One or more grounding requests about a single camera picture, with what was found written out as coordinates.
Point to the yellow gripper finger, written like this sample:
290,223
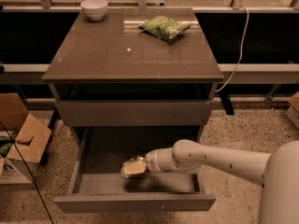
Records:
133,168

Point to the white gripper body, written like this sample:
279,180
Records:
153,160

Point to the crushed 7up can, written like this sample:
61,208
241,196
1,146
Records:
136,159

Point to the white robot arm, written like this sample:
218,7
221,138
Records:
277,173

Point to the open grey middle drawer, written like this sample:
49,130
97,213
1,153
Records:
98,186

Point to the closed grey top drawer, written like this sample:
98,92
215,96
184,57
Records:
84,113

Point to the grey drawer cabinet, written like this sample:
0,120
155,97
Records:
112,60

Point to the green chip bag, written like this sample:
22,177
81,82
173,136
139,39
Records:
165,28

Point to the cardboard box at right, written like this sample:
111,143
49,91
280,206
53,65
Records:
293,111

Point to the white ceramic bowl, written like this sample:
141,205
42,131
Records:
94,9

